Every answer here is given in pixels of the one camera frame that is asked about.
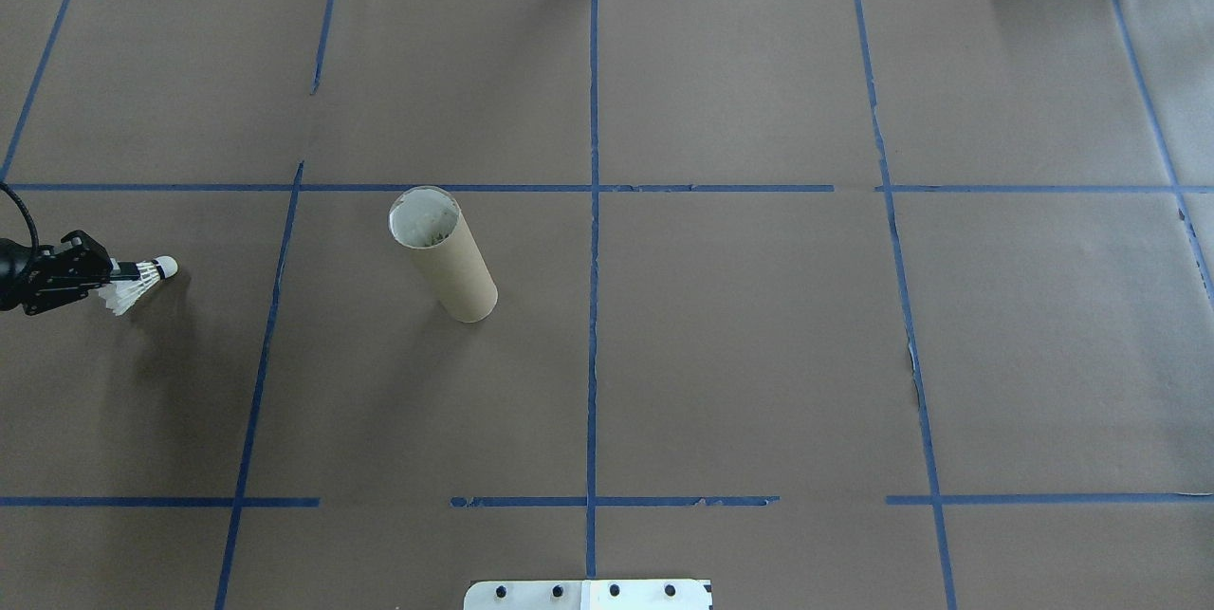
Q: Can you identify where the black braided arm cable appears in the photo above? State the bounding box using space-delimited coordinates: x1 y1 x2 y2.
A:
0 181 41 256

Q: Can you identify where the brown cardboard tube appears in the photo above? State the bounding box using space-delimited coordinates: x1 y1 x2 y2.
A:
388 186 500 324

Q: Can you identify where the white metal bracket plate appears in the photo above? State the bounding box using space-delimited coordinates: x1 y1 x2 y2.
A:
464 580 713 610

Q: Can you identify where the white feather shuttlecock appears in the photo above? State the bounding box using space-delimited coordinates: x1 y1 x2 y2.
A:
98 255 179 318

